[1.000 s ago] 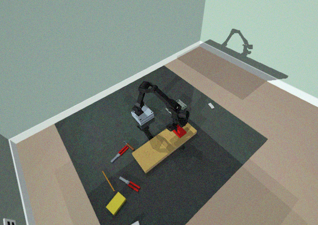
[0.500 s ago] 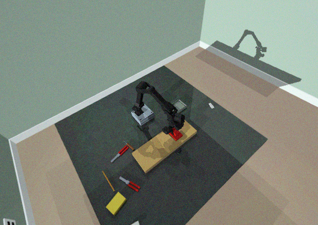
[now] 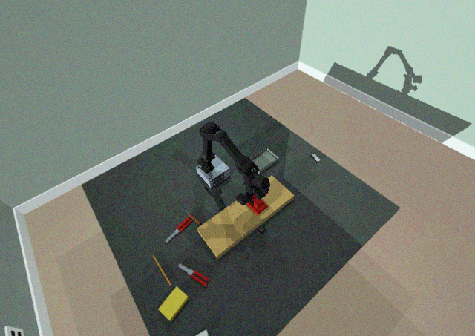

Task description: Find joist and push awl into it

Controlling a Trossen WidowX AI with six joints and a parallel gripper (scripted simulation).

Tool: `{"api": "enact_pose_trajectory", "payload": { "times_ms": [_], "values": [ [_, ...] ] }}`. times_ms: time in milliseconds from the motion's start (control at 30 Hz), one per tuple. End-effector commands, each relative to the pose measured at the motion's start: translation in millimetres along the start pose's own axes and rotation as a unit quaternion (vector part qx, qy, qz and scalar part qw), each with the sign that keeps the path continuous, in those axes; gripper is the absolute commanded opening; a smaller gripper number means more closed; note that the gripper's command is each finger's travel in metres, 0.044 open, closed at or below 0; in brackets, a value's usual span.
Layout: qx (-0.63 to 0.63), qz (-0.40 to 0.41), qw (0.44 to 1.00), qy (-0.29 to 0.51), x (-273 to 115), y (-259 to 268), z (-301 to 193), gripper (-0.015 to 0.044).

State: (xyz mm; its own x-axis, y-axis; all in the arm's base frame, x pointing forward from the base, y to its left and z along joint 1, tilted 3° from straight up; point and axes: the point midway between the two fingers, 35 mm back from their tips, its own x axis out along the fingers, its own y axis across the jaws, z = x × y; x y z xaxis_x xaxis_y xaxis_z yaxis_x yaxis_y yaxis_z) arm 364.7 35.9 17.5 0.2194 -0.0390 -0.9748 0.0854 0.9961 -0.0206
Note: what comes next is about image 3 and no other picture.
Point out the yellow rectangular block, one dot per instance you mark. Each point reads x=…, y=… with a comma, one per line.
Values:
x=173, y=304

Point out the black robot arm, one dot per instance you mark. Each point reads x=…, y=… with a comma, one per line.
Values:
x=243, y=164

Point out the tan panel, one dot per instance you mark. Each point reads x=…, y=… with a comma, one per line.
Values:
x=235, y=222

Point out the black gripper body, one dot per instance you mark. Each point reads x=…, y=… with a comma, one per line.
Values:
x=244, y=198

